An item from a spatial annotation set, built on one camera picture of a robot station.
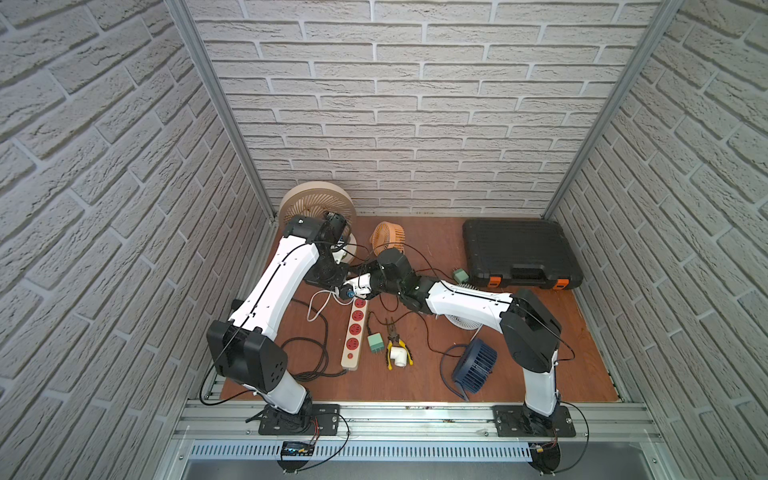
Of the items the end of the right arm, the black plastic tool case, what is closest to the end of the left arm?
the end of the right arm

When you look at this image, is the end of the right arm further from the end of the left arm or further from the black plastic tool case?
the black plastic tool case

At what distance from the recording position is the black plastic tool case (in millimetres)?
966
